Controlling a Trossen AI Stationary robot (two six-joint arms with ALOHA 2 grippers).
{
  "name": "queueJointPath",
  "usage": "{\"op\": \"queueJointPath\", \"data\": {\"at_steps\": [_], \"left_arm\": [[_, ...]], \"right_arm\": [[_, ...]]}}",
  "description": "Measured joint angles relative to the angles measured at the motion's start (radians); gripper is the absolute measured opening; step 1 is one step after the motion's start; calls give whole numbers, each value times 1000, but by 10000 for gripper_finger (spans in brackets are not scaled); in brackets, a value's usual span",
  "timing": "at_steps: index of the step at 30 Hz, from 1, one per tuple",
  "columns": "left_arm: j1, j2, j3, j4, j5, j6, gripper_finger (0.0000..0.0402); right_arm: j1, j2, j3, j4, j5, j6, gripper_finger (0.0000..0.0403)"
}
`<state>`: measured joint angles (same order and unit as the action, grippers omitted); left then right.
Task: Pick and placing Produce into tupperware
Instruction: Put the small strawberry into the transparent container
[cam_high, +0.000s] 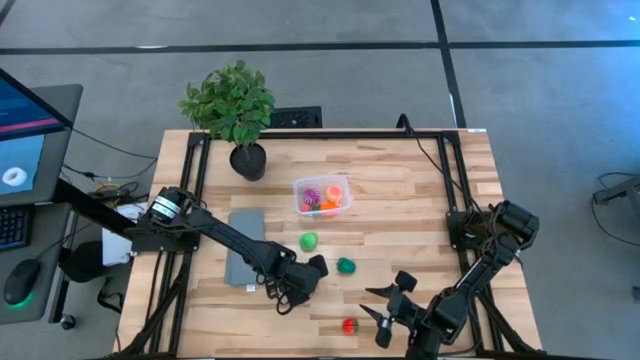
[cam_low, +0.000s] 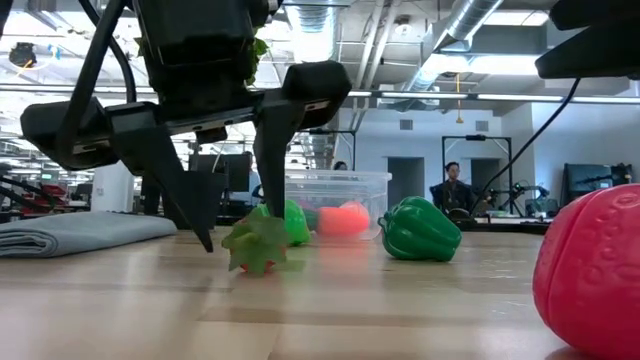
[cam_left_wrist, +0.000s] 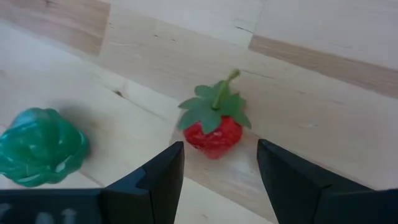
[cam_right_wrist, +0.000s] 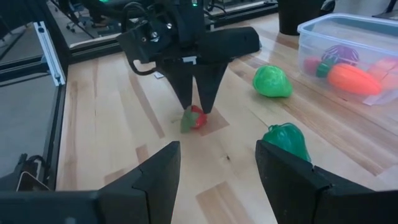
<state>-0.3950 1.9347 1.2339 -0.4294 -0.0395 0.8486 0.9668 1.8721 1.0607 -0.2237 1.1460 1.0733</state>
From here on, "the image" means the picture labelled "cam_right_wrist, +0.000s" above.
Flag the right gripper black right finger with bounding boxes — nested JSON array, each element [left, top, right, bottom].
[[255, 139, 376, 224]]

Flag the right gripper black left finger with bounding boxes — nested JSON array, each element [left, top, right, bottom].
[[98, 141, 182, 224]]

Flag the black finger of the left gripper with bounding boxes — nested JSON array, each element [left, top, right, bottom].
[[164, 66, 195, 110], [195, 62, 229, 114]]

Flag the red toy strawberry green leaves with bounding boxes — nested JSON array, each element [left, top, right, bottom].
[[179, 105, 208, 134]]

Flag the dark green toy bell pepper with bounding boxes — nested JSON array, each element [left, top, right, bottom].
[[261, 122, 312, 163]]

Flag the light green toy fruit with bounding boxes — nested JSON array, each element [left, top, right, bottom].
[[252, 64, 294, 98]]

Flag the large red toy fruit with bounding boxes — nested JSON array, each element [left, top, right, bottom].
[[303, 56, 323, 76]]

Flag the purple white toy onion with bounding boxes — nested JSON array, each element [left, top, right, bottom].
[[320, 44, 361, 67]]

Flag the orange toy carrot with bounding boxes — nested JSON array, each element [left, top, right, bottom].
[[315, 58, 382, 96]]

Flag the clear plastic tupperware container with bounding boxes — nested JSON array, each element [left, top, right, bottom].
[[297, 12, 398, 107]]

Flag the silver aluminium bar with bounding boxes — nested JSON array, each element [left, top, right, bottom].
[[33, 21, 67, 87]]

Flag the black aluminium table frame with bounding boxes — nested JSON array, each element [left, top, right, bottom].
[[0, 0, 279, 191]]

